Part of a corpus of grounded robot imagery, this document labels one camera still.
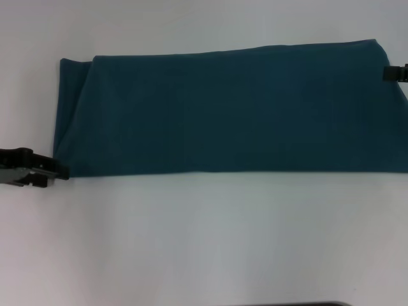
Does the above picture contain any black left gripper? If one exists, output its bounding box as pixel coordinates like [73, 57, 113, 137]
[0, 147, 70, 189]

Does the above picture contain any teal blue printed T-shirt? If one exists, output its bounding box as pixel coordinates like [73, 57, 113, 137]
[52, 38, 408, 177]

